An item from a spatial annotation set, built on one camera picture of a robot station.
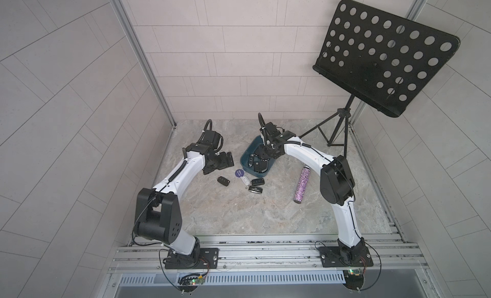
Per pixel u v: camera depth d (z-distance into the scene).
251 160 0.98
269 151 0.82
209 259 0.71
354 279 0.68
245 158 0.96
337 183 0.53
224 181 0.91
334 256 0.71
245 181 0.91
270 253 0.73
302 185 0.88
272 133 0.74
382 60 0.62
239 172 0.95
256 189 0.88
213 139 0.68
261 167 0.97
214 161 0.71
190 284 0.65
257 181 0.91
